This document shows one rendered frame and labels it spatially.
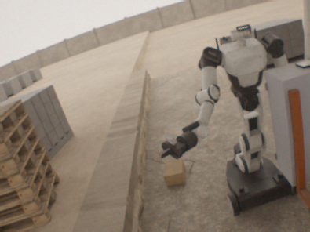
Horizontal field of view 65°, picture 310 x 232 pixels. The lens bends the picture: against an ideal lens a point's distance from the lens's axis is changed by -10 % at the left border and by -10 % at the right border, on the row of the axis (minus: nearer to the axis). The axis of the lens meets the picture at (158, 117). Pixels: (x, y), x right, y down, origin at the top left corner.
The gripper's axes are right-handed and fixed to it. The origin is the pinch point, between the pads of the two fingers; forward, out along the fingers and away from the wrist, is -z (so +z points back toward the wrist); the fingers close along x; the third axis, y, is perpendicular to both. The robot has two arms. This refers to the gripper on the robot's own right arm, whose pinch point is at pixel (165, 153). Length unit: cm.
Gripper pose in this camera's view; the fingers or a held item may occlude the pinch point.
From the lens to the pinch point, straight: 127.6
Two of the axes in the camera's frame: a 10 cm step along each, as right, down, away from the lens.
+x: 6.6, 3.5, -6.7
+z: 7.5, -3.5, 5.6
